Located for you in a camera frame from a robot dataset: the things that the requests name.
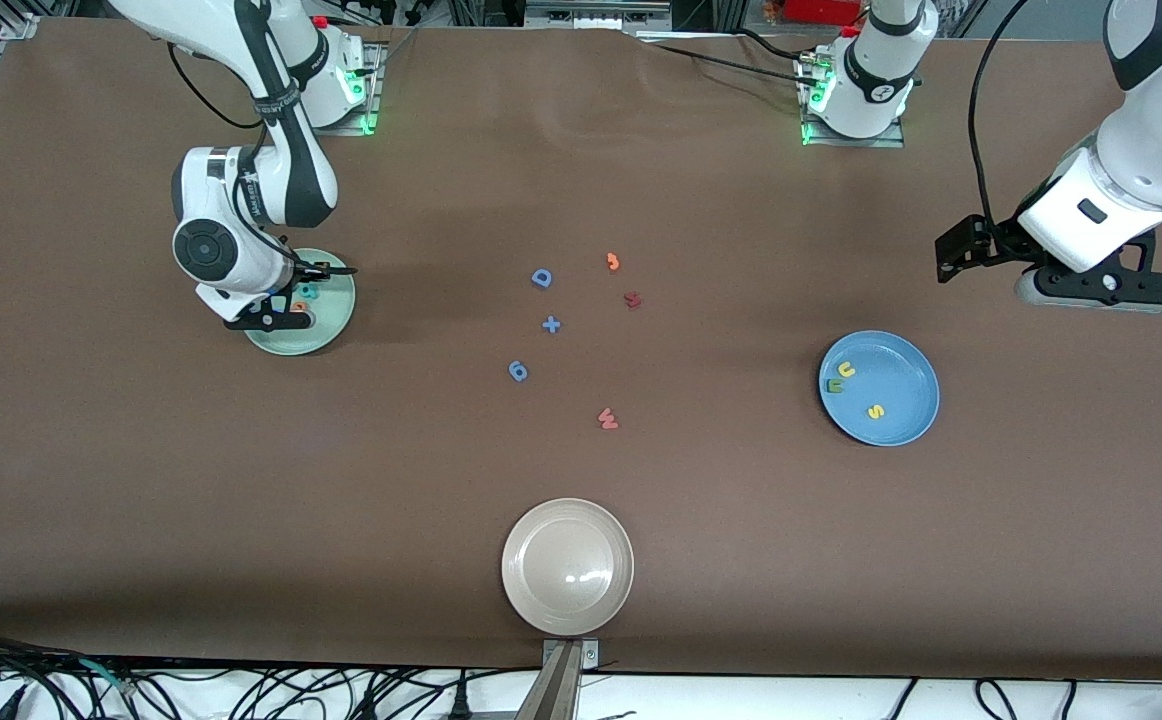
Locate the pale green plate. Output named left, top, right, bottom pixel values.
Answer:
left=241, top=248, right=357, bottom=357

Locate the blue plate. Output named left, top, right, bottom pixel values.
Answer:
left=818, top=330, right=941, bottom=447

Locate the red box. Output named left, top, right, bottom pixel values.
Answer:
left=786, top=0, right=864, bottom=26

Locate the grey metal equipment rack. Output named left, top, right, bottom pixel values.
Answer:
left=526, top=0, right=672, bottom=31

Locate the beige plate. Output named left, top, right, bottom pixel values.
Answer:
left=501, top=498, right=635, bottom=637

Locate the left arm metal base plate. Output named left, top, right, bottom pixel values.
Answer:
left=799, top=50, right=907, bottom=149

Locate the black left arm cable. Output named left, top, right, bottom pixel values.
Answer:
left=967, top=0, right=1032, bottom=226

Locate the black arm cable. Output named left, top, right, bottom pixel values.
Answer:
left=967, top=0, right=1032, bottom=226
left=167, top=40, right=307, bottom=276

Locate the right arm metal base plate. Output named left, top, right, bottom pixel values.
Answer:
left=311, top=40, right=384, bottom=137

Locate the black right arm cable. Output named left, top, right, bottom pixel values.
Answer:
left=167, top=40, right=307, bottom=276

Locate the black cable across table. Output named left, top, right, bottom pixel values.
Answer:
left=631, top=28, right=814, bottom=85

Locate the teal cable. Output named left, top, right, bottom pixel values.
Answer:
left=79, top=658, right=137, bottom=698

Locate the aluminium camera post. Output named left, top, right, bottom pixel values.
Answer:
left=516, top=638, right=602, bottom=720

